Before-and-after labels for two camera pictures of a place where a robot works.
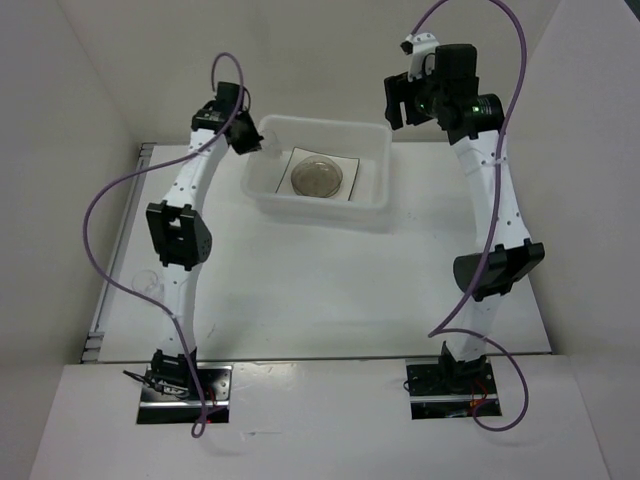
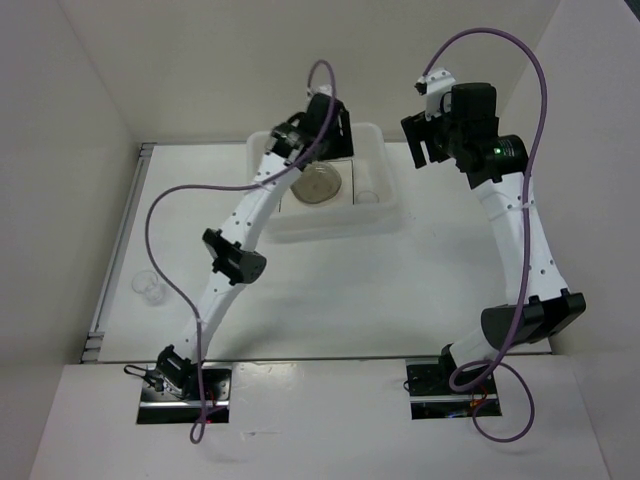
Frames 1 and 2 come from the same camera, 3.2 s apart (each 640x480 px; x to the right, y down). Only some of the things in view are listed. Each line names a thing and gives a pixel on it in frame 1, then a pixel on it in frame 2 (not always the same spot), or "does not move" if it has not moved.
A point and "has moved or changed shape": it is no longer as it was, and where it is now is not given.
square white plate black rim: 347,164 has moved or changed shape
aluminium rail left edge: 95,337 does not move
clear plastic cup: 271,146 has moved or changed shape
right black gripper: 395,88 → 413,129
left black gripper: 251,141 → 342,145
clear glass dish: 316,176 does not move
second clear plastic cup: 148,284 does not move
